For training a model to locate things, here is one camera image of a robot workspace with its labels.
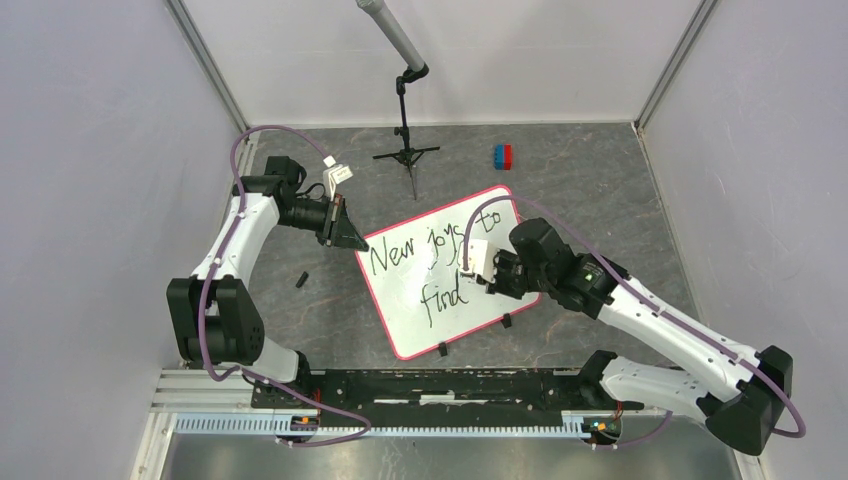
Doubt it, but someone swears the black tripod stand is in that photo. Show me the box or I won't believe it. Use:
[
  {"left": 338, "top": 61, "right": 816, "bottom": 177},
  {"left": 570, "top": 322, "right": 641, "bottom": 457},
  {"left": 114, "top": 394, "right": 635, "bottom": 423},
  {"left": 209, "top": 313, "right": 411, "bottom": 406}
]
[{"left": 373, "top": 64, "right": 441, "bottom": 200}]

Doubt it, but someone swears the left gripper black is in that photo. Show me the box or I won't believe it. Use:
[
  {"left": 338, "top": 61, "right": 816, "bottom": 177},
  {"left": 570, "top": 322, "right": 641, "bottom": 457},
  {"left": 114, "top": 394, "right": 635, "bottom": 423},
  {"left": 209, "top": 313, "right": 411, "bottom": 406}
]
[{"left": 277, "top": 193, "right": 369, "bottom": 252}]

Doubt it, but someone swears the black marker cap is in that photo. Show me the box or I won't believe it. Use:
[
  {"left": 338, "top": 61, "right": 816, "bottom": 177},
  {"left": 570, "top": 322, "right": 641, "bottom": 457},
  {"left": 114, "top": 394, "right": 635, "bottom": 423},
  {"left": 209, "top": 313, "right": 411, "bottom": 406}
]
[{"left": 295, "top": 271, "right": 309, "bottom": 289}]

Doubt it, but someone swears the white slotted cable duct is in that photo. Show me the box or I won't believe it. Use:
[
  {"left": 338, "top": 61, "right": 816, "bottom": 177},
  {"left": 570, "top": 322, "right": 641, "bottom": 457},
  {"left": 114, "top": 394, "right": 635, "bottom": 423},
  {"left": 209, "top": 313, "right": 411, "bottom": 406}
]
[{"left": 173, "top": 413, "right": 621, "bottom": 439}]

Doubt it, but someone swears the blue red eraser block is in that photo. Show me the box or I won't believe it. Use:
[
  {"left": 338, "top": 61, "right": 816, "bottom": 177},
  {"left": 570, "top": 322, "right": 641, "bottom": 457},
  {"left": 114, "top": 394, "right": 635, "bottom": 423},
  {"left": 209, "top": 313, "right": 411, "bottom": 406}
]
[{"left": 493, "top": 144, "right": 513, "bottom": 171}]

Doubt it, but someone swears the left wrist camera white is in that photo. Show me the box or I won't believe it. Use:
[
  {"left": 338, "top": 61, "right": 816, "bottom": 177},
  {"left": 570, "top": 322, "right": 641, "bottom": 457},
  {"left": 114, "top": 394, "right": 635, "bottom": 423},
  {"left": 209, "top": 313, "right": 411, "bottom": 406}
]
[{"left": 322, "top": 155, "right": 353, "bottom": 200}]

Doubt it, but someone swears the whiteboard with pink frame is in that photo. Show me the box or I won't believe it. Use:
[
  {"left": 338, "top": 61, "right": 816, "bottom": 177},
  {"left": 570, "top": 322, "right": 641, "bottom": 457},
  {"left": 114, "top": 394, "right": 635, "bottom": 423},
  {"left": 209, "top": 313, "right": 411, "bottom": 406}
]
[{"left": 357, "top": 185, "right": 541, "bottom": 360}]

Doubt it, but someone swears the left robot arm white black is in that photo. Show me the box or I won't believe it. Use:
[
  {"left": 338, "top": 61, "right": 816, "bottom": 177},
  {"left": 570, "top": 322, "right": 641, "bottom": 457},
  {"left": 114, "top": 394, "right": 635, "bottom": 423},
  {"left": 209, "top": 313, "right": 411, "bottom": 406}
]
[{"left": 166, "top": 156, "right": 369, "bottom": 408}]

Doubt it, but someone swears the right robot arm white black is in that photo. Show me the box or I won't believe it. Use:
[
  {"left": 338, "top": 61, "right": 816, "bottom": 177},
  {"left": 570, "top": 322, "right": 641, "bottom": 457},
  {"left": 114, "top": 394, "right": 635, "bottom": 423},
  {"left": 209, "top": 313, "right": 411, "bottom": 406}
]
[{"left": 462, "top": 218, "right": 794, "bottom": 456}]

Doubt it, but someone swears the grey microphone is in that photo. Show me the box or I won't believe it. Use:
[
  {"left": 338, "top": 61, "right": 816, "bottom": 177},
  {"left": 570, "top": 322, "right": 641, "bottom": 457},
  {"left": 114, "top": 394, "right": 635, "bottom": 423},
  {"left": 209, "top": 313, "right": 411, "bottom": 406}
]
[{"left": 356, "top": 0, "right": 427, "bottom": 72}]

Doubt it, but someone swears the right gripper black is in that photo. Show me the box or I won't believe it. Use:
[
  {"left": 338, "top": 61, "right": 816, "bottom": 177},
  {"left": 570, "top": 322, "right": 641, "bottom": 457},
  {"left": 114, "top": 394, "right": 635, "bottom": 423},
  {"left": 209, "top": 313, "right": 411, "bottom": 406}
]
[{"left": 476, "top": 247, "right": 552, "bottom": 300}]

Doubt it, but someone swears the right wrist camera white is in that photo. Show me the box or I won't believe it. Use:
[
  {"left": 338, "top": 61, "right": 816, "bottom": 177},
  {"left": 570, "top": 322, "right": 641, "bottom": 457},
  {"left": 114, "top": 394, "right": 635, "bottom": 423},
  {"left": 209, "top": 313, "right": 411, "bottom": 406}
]
[{"left": 459, "top": 239, "right": 498, "bottom": 284}]

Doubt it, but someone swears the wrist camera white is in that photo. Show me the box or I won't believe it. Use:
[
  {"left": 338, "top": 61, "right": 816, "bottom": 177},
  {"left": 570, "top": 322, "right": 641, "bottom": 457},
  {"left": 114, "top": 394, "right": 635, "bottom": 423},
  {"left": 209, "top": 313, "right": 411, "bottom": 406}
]
[
  {"left": 322, "top": 155, "right": 353, "bottom": 200},
  {"left": 459, "top": 239, "right": 498, "bottom": 284}
]

